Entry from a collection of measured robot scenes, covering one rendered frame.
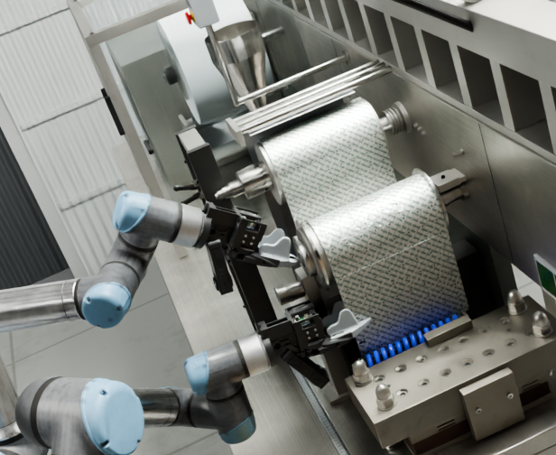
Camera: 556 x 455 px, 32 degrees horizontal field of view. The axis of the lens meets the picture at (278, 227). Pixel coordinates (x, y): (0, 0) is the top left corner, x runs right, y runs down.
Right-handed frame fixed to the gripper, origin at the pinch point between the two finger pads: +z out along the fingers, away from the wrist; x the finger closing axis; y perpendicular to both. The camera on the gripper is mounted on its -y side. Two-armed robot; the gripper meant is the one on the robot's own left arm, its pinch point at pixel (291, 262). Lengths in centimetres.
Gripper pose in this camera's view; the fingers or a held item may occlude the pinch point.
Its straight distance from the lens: 185.4
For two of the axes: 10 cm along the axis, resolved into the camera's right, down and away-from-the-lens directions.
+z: 9.0, 2.3, 3.6
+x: -2.7, -3.6, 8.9
